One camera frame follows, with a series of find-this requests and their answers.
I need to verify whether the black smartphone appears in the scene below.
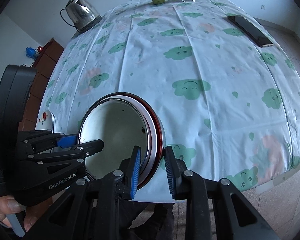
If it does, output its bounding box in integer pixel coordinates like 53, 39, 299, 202
227, 15, 274, 48

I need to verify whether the blue thermos jug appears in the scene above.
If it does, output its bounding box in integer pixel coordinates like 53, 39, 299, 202
25, 46, 39, 59

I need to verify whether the brown wooden sideboard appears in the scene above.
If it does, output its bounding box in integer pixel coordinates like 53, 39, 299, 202
21, 37, 65, 130

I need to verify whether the white plate with red roses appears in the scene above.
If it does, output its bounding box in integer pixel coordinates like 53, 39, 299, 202
35, 109, 56, 133

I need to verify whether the stainless steel bowl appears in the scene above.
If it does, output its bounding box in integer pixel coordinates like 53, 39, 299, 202
100, 94, 158, 188

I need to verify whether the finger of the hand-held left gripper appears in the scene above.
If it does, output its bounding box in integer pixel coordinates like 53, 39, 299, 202
20, 129, 78, 153
27, 140, 104, 162

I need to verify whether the stainless steel electric kettle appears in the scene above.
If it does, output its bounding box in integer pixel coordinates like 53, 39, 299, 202
60, 0, 102, 33

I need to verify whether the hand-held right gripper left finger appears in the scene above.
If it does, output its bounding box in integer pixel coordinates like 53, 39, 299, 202
22, 146, 142, 240

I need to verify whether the small steel dish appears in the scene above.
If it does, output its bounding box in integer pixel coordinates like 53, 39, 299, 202
79, 97, 148, 180

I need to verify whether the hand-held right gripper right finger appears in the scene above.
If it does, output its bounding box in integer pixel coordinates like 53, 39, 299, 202
164, 146, 275, 240

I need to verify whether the person's left hand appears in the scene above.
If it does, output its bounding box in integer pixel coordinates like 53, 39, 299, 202
0, 197, 44, 232

